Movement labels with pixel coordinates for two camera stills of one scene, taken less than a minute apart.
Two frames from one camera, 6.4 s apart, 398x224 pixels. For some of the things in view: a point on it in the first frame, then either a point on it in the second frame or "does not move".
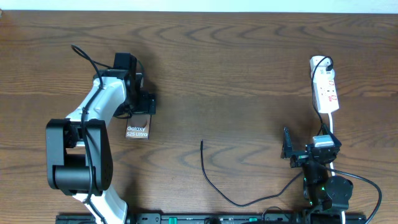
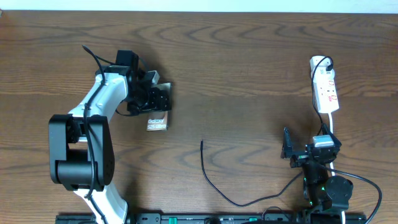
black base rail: (317, 218) does not move
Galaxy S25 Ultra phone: (138, 127) -> (158, 120)
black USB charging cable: (329, 68) does not move
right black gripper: (287, 152) does not move
